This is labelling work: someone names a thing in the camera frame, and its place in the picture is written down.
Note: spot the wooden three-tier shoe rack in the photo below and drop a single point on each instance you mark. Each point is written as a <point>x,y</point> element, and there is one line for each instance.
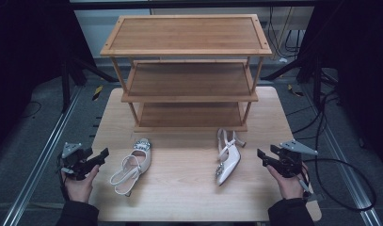
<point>186,34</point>

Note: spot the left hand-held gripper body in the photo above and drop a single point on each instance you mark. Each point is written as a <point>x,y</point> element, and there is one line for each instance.
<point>73,160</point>

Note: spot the person's right hand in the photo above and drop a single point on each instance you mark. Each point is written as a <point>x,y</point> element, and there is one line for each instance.
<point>288,186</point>

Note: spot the black metal stand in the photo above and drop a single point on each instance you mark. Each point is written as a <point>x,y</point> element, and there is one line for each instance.
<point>66,84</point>
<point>317,81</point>

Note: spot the pale pink slingback shoe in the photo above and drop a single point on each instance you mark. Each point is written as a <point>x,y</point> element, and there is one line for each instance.
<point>228,157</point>
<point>134,166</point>

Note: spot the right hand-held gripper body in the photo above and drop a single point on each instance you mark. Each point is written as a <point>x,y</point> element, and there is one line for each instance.
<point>289,160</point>

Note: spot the yellow and black tape strip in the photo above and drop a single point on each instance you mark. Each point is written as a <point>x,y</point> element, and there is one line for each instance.
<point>97,92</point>
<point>294,91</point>

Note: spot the metal floor rail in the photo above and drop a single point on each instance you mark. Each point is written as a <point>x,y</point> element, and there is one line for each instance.
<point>41,157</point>
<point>343,157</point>

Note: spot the person's left hand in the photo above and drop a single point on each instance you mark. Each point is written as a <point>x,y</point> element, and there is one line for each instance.
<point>81,188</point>

